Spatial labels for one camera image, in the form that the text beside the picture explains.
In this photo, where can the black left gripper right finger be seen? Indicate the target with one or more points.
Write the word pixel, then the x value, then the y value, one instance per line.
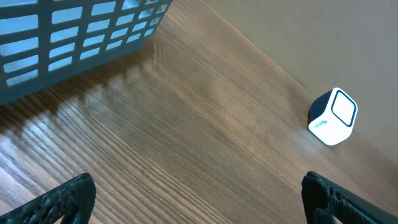
pixel 326 202

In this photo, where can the white barcode scanner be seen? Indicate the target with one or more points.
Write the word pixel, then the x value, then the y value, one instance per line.
pixel 331 117

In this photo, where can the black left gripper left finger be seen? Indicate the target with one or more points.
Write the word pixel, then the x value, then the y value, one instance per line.
pixel 71 202

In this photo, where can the grey plastic basket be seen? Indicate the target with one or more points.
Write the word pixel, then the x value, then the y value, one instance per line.
pixel 46 41

